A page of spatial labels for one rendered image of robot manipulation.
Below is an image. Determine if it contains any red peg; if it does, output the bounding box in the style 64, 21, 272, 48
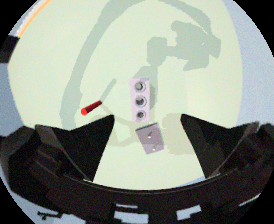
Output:
81, 100, 101, 115

